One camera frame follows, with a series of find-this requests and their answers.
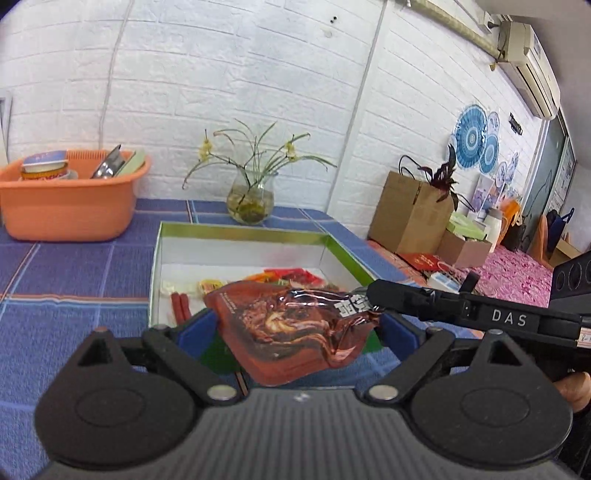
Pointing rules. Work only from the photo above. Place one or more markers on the small blue paper fan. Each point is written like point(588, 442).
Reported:
point(494, 122)

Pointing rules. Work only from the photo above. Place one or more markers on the purple leaf plant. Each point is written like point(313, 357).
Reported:
point(443, 177)

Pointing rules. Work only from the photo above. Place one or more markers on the pile of snack packets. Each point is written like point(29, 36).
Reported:
point(286, 276)

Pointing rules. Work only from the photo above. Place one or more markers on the orange plastic basin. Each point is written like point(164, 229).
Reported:
point(69, 207)

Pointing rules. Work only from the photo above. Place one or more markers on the pale green dish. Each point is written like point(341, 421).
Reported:
point(134, 161)

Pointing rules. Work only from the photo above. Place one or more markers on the red booklet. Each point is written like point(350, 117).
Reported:
point(422, 261)

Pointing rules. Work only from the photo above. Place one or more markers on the small cardboard box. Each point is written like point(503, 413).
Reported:
point(461, 251)

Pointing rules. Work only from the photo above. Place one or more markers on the person's right hand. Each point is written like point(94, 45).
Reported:
point(577, 390)

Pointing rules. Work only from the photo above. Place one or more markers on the white air conditioner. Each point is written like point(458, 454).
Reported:
point(526, 55)

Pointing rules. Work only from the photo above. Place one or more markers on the brown paper bag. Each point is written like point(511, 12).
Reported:
point(406, 217)

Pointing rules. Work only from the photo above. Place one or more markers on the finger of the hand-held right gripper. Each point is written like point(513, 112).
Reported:
point(415, 300)

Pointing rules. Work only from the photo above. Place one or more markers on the blue checked tablecloth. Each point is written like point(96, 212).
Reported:
point(69, 286)

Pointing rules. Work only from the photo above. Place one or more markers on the pink floral cloth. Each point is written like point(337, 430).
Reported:
point(512, 277)

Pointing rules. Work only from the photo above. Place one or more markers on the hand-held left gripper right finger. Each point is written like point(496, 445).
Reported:
point(400, 331)

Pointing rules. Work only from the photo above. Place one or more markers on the white jar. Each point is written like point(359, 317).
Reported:
point(494, 226)

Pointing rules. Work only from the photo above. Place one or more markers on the blue bag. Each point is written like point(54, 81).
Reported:
point(556, 228)

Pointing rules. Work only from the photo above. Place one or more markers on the wall picture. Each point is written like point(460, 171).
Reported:
point(487, 191)

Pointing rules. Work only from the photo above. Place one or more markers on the metal bowl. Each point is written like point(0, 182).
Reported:
point(108, 166)

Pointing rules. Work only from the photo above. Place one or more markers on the green cardboard box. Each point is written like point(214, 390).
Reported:
point(240, 249)

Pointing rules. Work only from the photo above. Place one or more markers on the flat pale green box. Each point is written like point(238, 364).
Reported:
point(464, 227)

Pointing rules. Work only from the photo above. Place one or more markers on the glossy brown snack packet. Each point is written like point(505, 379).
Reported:
point(286, 337)

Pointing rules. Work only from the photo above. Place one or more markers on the glass vase with yellow flowers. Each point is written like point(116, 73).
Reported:
point(251, 203)

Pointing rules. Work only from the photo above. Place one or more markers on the large blue paper fan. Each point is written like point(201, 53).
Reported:
point(471, 136)

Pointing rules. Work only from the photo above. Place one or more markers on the medium blue paper fan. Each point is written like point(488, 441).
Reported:
point(489, 154)

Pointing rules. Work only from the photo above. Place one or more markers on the beige wall pipe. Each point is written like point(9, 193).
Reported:
point(457, 23)

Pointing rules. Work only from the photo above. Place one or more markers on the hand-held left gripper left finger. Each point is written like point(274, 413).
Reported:
point(198, 330)

